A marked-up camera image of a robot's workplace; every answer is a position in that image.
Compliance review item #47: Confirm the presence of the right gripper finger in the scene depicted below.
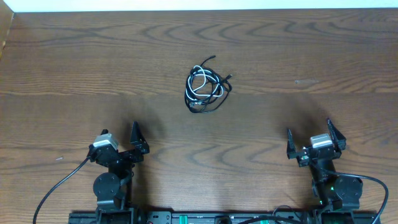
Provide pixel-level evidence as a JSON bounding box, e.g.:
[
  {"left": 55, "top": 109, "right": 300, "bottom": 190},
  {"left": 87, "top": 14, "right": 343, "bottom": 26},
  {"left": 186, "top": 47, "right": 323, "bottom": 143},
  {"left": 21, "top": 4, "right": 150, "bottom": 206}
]
[
  {"left": 287, "top": 128, "right": 296, "bottom": 153},
  {"left": 326, "top": 118, "right": 346, "bottom": 151}
]

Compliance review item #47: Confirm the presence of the black usb cable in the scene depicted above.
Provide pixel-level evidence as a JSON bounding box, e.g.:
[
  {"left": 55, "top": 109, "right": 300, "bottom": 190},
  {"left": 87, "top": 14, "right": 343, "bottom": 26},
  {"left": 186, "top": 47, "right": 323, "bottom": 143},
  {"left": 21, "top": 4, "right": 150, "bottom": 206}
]
[
  {"left": 185, "top": 65, "right": 233, "bottom": 108},
  {"left": 184, "top": 55, "right": 233, "bottom": 114}
]

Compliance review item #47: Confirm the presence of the white usb cable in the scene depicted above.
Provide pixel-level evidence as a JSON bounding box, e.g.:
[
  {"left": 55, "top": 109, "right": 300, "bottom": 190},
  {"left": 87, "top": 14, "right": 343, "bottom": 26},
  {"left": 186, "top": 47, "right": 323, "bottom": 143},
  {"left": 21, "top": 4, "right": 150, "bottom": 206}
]
[{"left": 185, "top": 65, "right": 224, "bottom": 105}]

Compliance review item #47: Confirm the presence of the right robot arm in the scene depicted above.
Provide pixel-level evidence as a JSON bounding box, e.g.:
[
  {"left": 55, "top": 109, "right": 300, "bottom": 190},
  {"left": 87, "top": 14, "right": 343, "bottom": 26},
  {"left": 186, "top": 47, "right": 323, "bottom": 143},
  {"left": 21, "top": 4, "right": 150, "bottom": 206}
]
[{"left": 287, "top": 119, "right": 363, "bottom": 223}]

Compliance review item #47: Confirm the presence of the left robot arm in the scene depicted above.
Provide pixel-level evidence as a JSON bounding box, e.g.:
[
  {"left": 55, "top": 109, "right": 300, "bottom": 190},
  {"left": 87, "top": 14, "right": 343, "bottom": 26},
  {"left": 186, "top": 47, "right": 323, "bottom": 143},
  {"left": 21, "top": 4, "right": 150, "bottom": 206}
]
[{"left": 88, "top": 121, "right": 150, "bottom": 223}]

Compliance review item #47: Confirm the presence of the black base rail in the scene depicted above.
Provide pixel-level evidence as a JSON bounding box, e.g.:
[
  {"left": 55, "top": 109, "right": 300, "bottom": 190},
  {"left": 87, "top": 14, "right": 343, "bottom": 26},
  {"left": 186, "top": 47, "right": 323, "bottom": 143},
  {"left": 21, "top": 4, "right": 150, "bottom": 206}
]
[{"left": 68, "top": 210, "right": 376, "bottom": 224}]

